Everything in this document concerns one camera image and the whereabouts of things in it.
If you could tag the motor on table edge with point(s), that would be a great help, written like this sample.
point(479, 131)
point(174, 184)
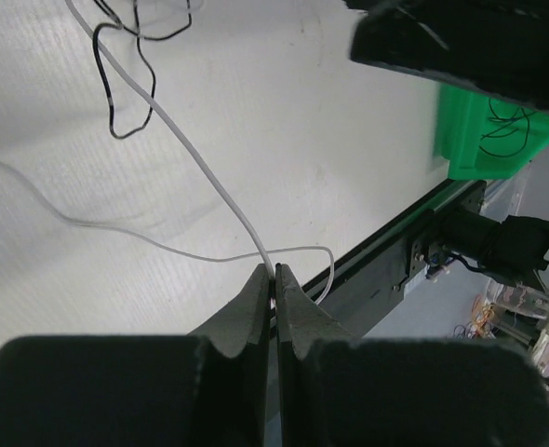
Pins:
point(511, 252)

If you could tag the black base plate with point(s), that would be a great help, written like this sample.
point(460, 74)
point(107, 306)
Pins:
point(341, 304)

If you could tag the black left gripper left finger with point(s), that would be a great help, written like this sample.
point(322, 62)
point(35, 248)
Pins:
point(205, 388)

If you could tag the green compartment tray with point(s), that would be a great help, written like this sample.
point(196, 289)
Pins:
point(484, 138)

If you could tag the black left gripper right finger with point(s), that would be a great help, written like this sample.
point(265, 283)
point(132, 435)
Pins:
point(339, 390)

